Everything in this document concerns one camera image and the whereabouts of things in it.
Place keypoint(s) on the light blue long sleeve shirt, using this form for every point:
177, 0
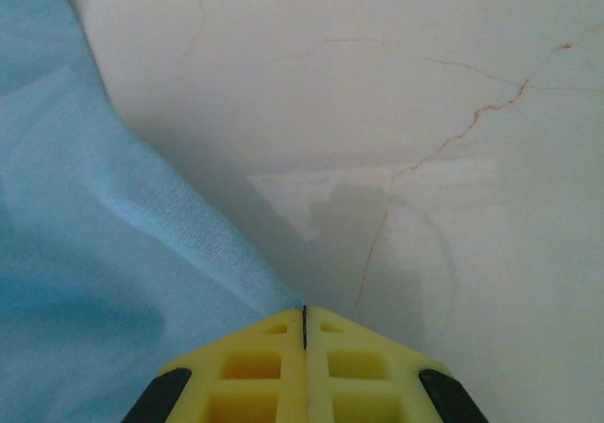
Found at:
94, 253

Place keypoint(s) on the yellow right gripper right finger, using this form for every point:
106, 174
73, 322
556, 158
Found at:
373, 376

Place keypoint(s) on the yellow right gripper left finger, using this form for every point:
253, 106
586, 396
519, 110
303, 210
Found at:
245, 376

